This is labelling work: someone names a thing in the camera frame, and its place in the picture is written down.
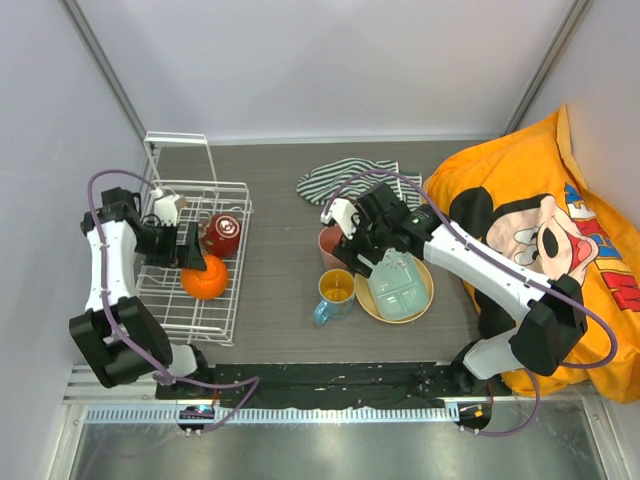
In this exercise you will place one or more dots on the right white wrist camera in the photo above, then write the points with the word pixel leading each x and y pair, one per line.
pixel 343 213

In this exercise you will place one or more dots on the orange cartoon cloth bag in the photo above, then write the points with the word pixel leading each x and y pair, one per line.
pixel 524 196

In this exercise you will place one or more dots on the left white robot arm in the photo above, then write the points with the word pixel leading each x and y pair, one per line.
pixel 117 334

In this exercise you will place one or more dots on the blue patterned bowl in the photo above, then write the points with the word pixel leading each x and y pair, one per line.
pixel 336 288

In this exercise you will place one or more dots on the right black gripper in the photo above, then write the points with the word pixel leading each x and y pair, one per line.
pixel 348 250

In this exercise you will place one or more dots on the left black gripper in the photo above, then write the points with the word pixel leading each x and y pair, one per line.
pixel 167 259

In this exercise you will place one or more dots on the light green divided tray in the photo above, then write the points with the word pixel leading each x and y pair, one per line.
pixel 397 287

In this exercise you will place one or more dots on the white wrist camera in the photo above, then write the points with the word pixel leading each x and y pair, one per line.
pixel 343 213
pixel 167 206

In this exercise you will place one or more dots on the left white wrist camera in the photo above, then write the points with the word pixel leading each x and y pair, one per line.
pixel 167 206

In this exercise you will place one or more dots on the white wire dish rack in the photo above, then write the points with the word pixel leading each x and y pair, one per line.
pixel 184 318

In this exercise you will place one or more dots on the orange bowl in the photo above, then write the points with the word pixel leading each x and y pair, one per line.
pixel 209 284

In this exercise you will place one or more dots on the green striped towel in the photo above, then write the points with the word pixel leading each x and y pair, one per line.
pixel 320 184

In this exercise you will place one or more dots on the yellow round plate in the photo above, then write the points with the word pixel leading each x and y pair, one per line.
pixel 365 298

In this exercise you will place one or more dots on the pink cup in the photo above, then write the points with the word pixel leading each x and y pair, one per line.
pixel 328 239

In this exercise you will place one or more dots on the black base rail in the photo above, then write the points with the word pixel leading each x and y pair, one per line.
pixel 338 386

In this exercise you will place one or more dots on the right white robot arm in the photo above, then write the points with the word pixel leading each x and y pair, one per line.
pixel 547 320

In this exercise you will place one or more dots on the red patterned cup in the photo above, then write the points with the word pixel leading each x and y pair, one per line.
pixel 220 235

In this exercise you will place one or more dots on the white slotted cable duct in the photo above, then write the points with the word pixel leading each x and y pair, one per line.
pixel 201 414

